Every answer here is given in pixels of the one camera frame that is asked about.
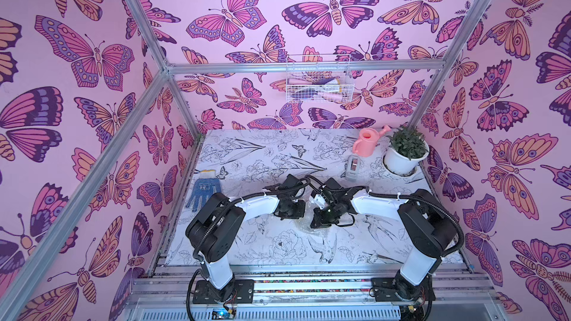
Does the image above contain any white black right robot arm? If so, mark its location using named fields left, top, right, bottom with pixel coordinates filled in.
left=310, top=178, right=465, bottom=302

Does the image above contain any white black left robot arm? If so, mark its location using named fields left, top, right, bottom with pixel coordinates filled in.
left=185, top=175, right=309, bottom=293

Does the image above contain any pink watering can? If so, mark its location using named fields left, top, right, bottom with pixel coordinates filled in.
left=352, top=125, right=391, bottom=158

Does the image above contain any blue dotted work glove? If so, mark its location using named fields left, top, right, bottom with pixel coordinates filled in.
left=184, top=169, right=222, bottom=213

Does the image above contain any potted green plant white pot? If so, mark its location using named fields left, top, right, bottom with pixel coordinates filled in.
left=384, top=126, right=429, bottom=176

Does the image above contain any green circuit board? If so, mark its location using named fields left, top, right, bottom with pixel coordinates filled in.
left=211, top=308, right=236, bottom=320

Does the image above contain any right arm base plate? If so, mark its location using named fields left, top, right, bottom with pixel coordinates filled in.
left=369, top=275, right=436, bottom=305

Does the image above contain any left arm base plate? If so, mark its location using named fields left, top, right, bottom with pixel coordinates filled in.
left=192, top=279, right=254, bottom=305

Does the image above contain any white wire wall basket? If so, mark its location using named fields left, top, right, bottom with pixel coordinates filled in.
left=283, top=53, right=355, bottom=104

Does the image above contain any aluminium cage frame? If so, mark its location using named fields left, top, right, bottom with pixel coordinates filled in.
left=1, top=0, right=492, bottom=320

